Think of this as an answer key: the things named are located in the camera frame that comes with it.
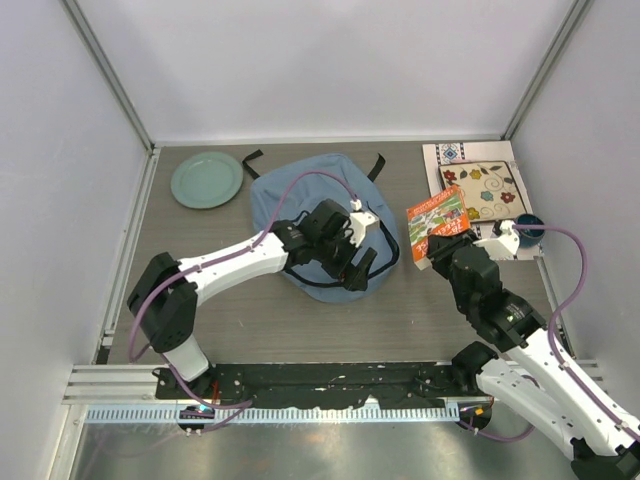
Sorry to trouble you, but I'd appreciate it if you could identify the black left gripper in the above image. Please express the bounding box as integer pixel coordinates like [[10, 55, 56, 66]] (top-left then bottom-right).
[[315, 227, 376, 292]]

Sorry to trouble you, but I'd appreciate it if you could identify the orange treehouse book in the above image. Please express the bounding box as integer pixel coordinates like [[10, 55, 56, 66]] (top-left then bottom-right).
[[407, 185, 471, 270]]

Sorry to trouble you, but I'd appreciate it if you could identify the light blue student backpack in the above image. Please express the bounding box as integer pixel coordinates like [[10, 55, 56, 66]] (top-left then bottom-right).
[[242, 150, 400, 304]]

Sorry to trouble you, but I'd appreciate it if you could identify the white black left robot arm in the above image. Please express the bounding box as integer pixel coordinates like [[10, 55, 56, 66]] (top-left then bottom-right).
[[127, 200, 381, 399]]

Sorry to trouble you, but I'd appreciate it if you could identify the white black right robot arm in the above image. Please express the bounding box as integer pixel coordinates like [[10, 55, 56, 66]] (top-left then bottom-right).
[[427, 231, 639, 479]]

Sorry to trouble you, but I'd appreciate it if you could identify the dark blue ceramic mug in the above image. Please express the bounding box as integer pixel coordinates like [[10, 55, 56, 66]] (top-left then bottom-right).
[[514, 213, 545, 248]]

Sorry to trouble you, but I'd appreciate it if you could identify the floral square ceramic plate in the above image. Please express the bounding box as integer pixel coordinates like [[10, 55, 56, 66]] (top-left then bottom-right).
[[438, 161, 528, 223]]

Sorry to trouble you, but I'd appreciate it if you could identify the patterned white placemat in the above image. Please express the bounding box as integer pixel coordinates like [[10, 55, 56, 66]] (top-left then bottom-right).
[[422, 141, 540, 260]]

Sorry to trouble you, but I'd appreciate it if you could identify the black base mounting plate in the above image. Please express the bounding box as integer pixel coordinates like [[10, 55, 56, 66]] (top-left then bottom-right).
[[187, 362, 485, 410]]

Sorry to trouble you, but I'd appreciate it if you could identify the pale green round plate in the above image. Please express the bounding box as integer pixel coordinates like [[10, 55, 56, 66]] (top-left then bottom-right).
[[170, 151, 243, 210]]

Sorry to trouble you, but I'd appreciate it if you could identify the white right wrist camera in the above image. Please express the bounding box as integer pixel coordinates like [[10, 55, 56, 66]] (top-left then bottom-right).
[[473, 220, 520, 260]]

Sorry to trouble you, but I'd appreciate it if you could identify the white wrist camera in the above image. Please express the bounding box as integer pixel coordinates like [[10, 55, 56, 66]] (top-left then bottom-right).
[[346, 199, 380, 248], [473, 220, 520, 260]]

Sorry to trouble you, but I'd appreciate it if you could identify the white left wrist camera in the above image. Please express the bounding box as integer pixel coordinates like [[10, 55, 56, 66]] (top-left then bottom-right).
[[346, 199, 380, 248]]

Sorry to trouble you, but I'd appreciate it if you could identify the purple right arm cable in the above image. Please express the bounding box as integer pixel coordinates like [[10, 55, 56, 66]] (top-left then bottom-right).
[[457, 222, 640, 444]]

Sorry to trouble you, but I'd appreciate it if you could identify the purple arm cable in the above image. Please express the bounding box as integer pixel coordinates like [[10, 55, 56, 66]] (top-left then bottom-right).
[[457, 222, 640, 444], [128, 169, 361, 434]]

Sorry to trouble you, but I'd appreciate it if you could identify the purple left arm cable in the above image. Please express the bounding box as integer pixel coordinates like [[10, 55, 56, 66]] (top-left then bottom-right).
[[128, 169, 361, 434]]

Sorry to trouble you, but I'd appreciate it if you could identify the slotted white cable duct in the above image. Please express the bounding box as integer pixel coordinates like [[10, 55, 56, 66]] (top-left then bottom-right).
[[85, 402, 460, 425]]

